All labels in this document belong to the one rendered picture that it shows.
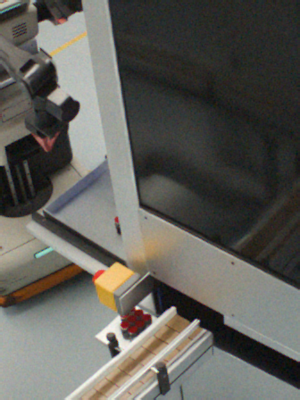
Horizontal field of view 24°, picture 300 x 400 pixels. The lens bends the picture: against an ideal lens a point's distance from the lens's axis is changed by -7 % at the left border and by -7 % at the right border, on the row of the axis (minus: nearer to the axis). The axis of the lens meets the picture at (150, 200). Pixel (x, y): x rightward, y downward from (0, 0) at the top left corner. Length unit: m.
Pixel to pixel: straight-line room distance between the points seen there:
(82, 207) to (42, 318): 1.01
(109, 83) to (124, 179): 0.22
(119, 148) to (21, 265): 1.45
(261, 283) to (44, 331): 1.62
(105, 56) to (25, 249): 1.60
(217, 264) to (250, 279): 0.08
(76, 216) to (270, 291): 0.75
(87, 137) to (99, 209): 1.75
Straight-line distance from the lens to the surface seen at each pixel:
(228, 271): 1.34
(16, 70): 1.60
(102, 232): 1.84
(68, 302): 2.88
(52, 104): 1.61
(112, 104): 1.28
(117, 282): 1.51
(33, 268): 2.76
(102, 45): 1.21
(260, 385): 1.58
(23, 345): 2.78
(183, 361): 1.49
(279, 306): 1.31
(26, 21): 2.28
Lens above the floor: 2.15
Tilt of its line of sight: 42 degrees down
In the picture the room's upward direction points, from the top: 8 degrees counter-clockwise
